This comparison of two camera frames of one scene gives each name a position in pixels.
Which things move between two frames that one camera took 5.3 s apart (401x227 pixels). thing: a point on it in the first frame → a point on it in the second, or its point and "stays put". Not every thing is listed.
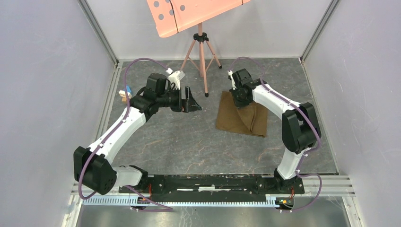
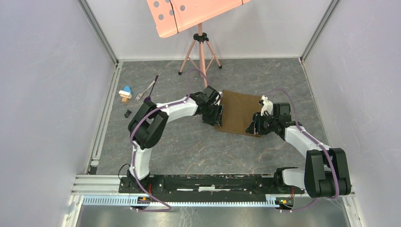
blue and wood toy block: (123, 93) stays put
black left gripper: (185, 105) → (217, 118)
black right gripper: (239, 104) → (255, 127)
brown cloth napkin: (250, 119) stays put
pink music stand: (169, 17) stays put
